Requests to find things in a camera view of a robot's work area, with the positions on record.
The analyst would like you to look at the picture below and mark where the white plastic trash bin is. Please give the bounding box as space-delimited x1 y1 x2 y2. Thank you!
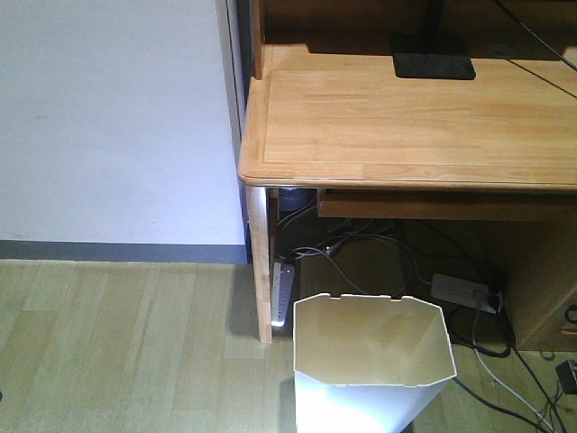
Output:
293 293 457 432

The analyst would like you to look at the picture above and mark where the white power strip upright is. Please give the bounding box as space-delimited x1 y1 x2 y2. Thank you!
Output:
270 262 296 327

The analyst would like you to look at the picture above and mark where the wooden desk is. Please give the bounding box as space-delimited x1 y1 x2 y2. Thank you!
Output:
238 1 576 343

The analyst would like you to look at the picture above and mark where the wooden keyboard tray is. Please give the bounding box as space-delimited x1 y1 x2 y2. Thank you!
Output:
317 189 576 223

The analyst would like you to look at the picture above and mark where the white power strip with plugs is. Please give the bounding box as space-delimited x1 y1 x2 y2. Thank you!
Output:
430 273 502 314

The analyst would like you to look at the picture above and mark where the black monitor stand base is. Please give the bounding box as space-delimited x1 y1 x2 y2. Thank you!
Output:
390 33 476 80

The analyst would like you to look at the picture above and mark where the black adapter on floor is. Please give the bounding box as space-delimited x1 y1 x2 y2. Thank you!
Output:
555 359 577 395

